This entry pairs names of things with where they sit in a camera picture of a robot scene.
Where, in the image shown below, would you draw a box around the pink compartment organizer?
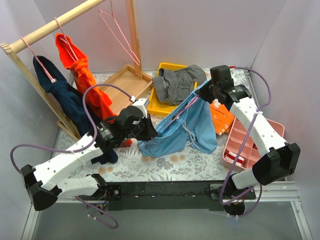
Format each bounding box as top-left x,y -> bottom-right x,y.
221,117 -> 286,172

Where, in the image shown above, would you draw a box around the floral patterned table mat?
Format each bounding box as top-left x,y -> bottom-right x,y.
47,69 -> 263,183

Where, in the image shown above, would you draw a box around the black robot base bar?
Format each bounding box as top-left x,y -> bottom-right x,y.
74,174 -> 258,217

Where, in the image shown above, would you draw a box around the wooden clothes rack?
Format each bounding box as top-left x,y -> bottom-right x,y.
0,0 -> 154,141

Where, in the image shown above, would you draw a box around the grey shorts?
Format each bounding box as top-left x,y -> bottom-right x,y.
152,64 -> 207,106

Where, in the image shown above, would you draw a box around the orange tie-dye shorts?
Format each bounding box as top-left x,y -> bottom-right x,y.
210,99 -> 235,136

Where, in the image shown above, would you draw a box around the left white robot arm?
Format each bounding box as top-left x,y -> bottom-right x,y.
21,98 -> 158,211

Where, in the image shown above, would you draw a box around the red cloth compartment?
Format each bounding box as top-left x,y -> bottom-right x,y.
252,143 -> 258,150
225,151 -> 245,166

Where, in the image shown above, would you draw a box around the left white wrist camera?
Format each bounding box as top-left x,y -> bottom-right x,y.
129,95 -> 150,118

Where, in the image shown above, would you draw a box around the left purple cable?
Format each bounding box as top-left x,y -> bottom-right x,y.
9,83 -> 133,176

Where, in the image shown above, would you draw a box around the pink hanger with navy garment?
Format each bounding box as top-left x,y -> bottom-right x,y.
20,36 -> 57,83

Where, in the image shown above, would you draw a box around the bright orange garment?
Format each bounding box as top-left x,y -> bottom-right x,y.
54,32 -> 133,148

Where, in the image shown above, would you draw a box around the pink hanger with orange garment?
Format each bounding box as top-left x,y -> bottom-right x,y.
54,17 -> 79,62

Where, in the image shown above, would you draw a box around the light blue shorts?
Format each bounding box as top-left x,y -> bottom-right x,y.
138,84 -> 218,157

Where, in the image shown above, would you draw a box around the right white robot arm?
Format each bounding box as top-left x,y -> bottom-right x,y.
195,65 -> 301,199

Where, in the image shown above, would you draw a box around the navy blue garment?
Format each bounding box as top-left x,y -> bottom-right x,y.
32,55 -> 119,165

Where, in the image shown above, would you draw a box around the red cloth front compartment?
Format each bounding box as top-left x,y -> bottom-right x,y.
225,151 -> 245,166

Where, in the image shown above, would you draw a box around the red cloth right compartment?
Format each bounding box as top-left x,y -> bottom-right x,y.
252,143 -> 258,150

